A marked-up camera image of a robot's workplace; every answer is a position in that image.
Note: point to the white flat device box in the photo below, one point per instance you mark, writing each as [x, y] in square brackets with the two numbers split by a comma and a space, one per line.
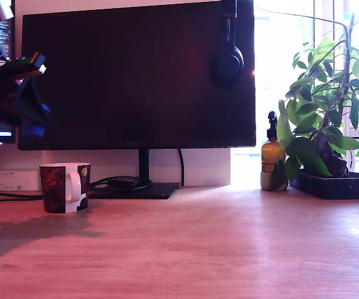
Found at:
[11, 182]

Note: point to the small black hub box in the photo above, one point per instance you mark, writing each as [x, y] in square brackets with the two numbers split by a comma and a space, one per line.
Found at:
[120, 182]

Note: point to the small white cup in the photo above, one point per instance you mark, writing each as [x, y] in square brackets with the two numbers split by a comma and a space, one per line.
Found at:
[265, 182]

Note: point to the black plant tray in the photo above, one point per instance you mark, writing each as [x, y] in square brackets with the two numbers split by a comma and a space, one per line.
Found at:
[338, 187]

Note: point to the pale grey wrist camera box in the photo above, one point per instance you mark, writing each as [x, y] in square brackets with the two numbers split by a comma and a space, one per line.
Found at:
[2, 9]

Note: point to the green potted plant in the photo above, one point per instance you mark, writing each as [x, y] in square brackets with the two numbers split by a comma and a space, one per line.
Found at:
[310, 152]

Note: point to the black headphones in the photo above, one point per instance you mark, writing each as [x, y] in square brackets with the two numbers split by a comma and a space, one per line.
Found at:
[229, 62]

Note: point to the black monitor stand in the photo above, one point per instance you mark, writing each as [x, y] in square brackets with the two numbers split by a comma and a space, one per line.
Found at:
[143, 168]

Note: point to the amber pump bottle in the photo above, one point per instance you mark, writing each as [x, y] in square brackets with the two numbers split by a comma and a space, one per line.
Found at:
[271, 154]

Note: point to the blue coffee capsule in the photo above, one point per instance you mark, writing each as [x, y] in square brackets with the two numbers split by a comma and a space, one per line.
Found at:
[31, 129]

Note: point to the large black monitor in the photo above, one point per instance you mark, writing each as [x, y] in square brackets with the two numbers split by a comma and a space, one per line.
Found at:
[136, 78]

